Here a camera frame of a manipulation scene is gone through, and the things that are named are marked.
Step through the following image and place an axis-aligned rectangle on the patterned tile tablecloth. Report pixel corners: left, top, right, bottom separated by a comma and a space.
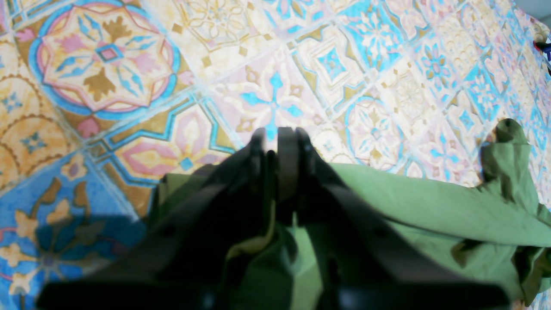
0, 0, 550, 310

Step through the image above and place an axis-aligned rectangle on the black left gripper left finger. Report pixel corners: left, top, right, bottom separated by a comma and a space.
36, 128, 274, 310

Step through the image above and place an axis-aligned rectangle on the olive green t-shirt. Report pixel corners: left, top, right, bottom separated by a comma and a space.
149, 119, 551, 310

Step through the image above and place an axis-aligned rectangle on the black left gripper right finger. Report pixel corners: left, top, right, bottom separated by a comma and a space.
278, 127, 509, 310

